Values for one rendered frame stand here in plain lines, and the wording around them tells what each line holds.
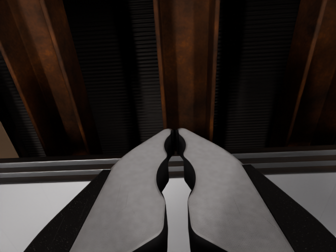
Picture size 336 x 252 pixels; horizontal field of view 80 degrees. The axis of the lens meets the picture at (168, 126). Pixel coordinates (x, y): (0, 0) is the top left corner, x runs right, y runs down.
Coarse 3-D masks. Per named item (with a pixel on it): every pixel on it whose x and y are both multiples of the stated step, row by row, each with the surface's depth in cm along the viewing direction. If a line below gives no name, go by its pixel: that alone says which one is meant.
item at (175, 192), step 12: (180, 180) 22; (168, 192) 23; (180, 192) 23; (168, 204) 24; (180, 204) 24; (168, 216) 25; (180, 216) 25; (168, 228) 26; (180, 228) 26; (168, 240) 27; (180, 240) 27
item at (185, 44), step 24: (168, 0) 28; (192, 0) 28; (216, 0) 24; (168, 24) 29; (192, 24) 29; (216, 24) 25; (168, 48) 31; (192, 48) 31; (216, 48) 26; (168, 72) 32; (192, 72) 32; (168, 96) 34; (192, 96) 34; (168, 120) 37; (192, 120) 37
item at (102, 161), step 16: (0, 160) 24; (16, 160) 24; (32, 160) 24; (48, 160) 23; (64, 160) 23; (80, 160) 23; (96, 160) 23; (112, 160) 23; (176, 160) 23; (240, 160) 22; (256, 160) 22; (272, 160) 22; (288, 160) 22; (304, 160) 22; (320, 160) 22; (0, 176) 23; (16, 176) 23; (32, 176) 23; (48, 176) 23; (64, 176) 23; (80, 176) 23; (176, 176) 22
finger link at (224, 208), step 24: (192, 144) 10; (192, 168) 9; (216, 168) 8; (240, 168) 8; (192, 192) 7; (216, 192) 7; (240, 192) 7; (192, 216) 6; (216, 216) 6; (240, 216) 6; (264, 216) 6; (192, 240) 6; (216, 240) 6; (240, 240) 6; (264, 240) 6
